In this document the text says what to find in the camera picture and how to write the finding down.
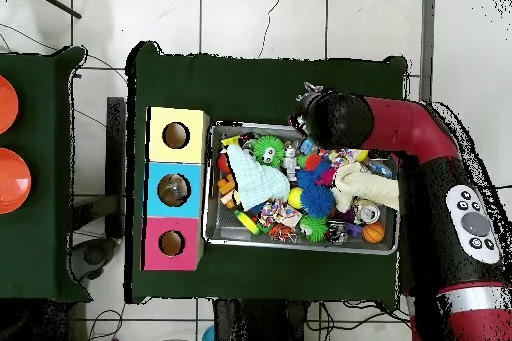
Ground mint green waffle cloth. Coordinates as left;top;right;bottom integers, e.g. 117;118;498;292
226;142;292;211

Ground orange striped tiger toy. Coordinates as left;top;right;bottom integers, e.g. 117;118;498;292
268;223;299;244

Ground cream waffle cloth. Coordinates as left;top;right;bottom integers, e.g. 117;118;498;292
329;161;401;214

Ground wooden box with three holes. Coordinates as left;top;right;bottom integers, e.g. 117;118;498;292
142;106;211;272

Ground green fuzzy toy with eyes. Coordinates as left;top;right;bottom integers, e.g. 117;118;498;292
252;134;288;168

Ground red ball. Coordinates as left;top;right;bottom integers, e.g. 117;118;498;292
216;153;233;176

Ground grey robot toy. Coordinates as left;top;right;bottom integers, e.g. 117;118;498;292
281;142;301;182

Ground orange plastic building block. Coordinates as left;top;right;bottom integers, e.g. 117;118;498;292
215;174;241;211

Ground yellow cheese wedge toy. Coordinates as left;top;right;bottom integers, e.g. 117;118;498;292
221;134;241;152

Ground yellow ball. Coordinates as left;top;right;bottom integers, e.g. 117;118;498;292
287;187;306;210

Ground blue spiky ball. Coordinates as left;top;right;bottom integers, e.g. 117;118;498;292
295;166;339;221

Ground crushed silver can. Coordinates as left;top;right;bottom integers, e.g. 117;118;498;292
356;201;384;226

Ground small orange basketball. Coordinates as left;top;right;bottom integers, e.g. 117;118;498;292
361;221;386;245

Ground side table with green cloth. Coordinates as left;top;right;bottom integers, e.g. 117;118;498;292
0;46;89;304

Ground orange bowl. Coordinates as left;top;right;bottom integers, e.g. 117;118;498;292
0;148;32;216
0;75;20;136

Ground black rod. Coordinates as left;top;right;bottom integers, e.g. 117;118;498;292
22;0;83;20

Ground wire mesh bin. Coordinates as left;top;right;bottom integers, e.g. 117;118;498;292
203;122;404;256

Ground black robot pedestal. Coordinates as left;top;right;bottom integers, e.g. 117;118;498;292
212;299;312;341

